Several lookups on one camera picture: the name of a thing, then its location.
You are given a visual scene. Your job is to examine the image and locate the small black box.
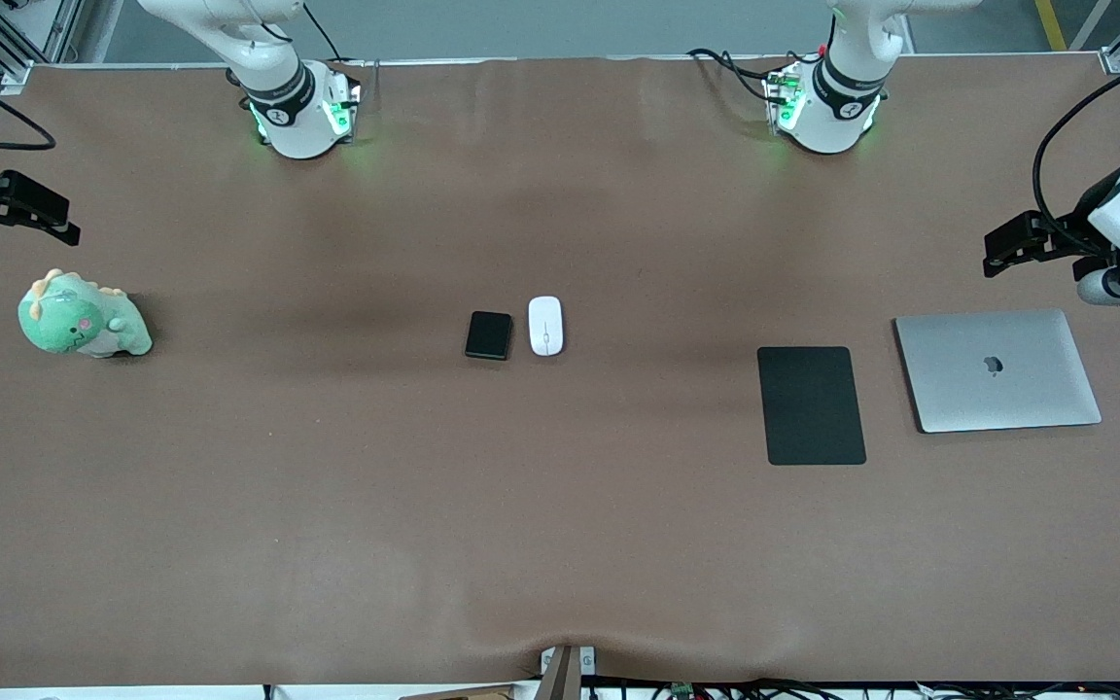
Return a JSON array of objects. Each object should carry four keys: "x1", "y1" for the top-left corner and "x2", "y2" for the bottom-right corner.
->
[{"x1": 464, "y1": 310, "x2": 514, "y2": 363}]

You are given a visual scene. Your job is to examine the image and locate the white computer mouse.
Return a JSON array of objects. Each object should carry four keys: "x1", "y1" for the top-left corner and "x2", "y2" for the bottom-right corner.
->
[{"x1": 528, "y1": 296, "x2": 565, "y2": 358}]

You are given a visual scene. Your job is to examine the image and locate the black mouse pad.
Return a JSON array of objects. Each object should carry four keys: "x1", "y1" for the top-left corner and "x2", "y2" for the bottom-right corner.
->
[{"x1": 756, "y1": 345, "x2": 868, "y2": 467}]

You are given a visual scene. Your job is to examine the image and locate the green dinosaur plush toy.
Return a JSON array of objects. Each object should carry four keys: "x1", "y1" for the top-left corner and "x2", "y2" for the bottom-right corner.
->
[{"x1": 17, "y1": 267, "x2": 155, "y2": 360}]

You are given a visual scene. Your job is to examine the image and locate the silver laptop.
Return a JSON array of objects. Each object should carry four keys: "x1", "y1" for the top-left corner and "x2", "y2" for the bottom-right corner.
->
[{"x1": 892, "y1": 308, "x2": 1103, "y2": 435}]

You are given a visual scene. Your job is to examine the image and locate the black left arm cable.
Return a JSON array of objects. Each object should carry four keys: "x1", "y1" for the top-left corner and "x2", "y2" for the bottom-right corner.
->
[{"x1": 1031, "y1": 47, "x2": 1120, "y2": 256}]

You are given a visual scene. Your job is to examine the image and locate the black base cables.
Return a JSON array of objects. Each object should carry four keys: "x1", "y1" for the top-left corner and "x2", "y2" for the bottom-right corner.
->
[{"x1": 684, "y1": 43, "x2": 825, "y2": 106}]

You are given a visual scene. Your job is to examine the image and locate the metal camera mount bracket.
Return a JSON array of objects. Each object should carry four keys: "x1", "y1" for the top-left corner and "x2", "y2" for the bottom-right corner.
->
[{"x1": 538, "y1": 644, "x2": 597, "y2": 700}]

